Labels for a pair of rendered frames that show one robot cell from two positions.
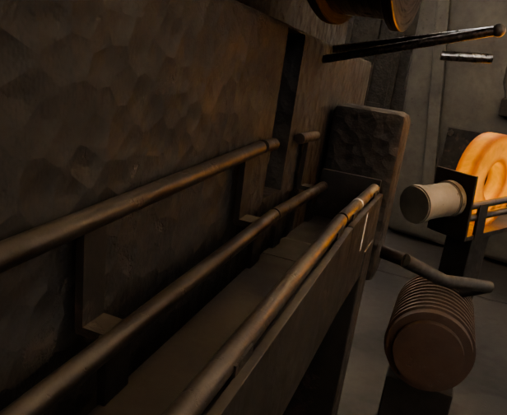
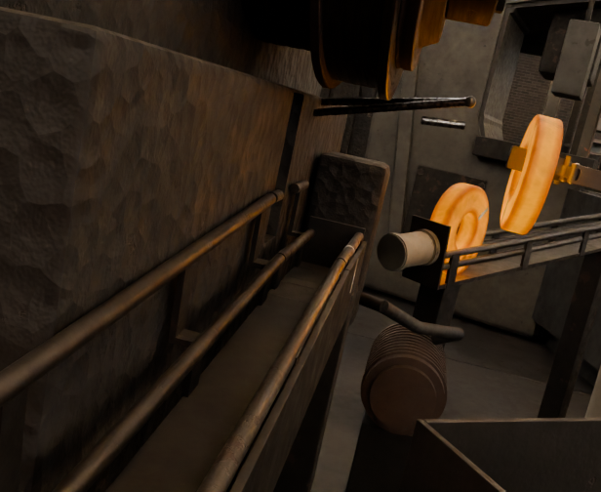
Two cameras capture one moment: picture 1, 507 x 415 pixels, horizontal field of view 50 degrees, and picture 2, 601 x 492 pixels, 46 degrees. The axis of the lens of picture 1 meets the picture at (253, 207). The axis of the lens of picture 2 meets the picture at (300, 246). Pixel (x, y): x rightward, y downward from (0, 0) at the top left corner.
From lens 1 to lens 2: 0.24 m
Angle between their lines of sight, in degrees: 11
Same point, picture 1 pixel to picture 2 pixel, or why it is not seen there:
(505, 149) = (476, 200)
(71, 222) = (183, 259)
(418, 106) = (384, 140)
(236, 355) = (296, 351)
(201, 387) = (282, 366)
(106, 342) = (200, 346)
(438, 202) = (414, 251)
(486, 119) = (459, 158)
